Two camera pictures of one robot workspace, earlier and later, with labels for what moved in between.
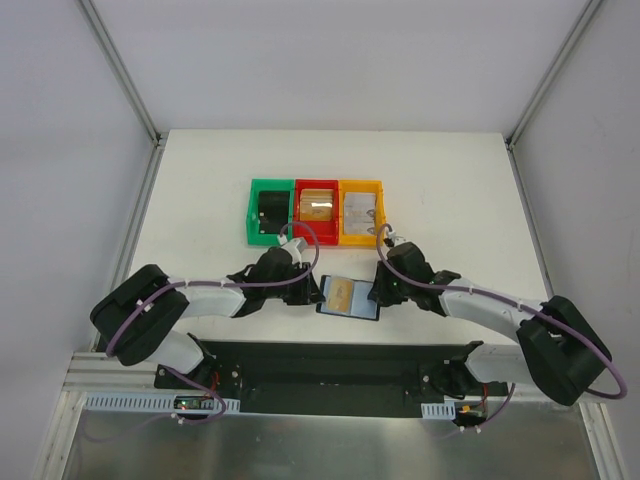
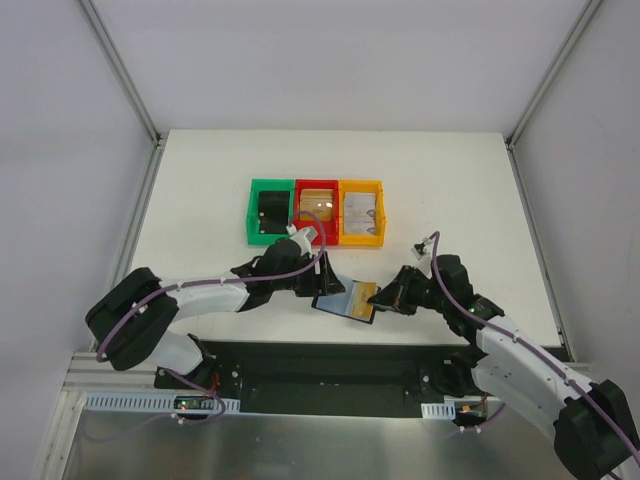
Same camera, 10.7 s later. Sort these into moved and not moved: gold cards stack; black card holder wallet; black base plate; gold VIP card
Moved: gold VIP card
Not moved: gold cards stack; black base plate; black card holder wallet
